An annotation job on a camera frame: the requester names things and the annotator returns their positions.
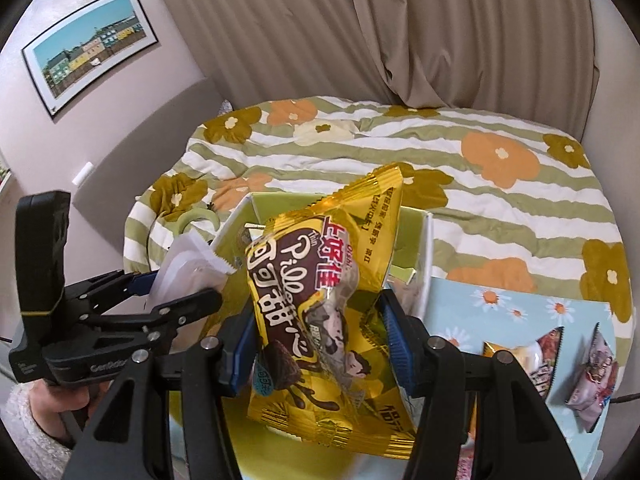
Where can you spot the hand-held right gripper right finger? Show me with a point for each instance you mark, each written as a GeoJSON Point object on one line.
{"type": "Point", "coordinates": [397, 345]}

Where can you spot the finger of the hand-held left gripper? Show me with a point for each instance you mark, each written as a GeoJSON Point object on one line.
{"type": "Point", "coordinates": [165, 310]}
{"type": "Point", "coordinates": [140, 282]}

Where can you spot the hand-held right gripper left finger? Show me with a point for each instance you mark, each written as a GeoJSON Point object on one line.
{"type": "Point", "coordinates": [245, 345]}

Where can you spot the white translucent snack wrapper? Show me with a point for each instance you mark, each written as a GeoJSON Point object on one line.
{"type": "Point", "coordinates": [187, 270]}

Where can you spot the yellow brown chocolate snack bag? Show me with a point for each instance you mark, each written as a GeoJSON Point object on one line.
{"type": "Point", "coordinates": [310, 280]}

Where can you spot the green cardboard box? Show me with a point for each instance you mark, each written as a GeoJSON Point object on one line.
{"type": "Point", "coordinates": [415, 240]}

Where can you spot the pile of snack packets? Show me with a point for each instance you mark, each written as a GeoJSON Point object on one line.
{"type": "Point", "coordinates": [590, 375]}

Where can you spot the person's left forearm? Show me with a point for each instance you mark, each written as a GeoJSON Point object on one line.
{"type": "Point", "coordinates": [25, 435]}

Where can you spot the person's left hand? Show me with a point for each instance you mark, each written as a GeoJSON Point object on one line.
{"type": "Point", "coordinates": [65, 402]}

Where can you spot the grey padded headboard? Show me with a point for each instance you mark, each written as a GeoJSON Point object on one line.
{"type": "Point", "coordinates": [125, 150]}

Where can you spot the green striped floral blanket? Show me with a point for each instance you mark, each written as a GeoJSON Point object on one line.
{"type": "Point", "coordinates": [400, 135]}

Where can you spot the beige pleated curtain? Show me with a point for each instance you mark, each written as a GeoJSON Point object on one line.
{"type": "Point", "coordinates": [450, 35]}

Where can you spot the white wall switch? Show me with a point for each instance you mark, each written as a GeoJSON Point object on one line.
{"type": "Point", "coordinates": [82, 174]}

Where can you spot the framed colourful houses wall poster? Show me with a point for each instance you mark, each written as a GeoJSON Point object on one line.
{"type": "Point", "coordinates": [90, 50]}

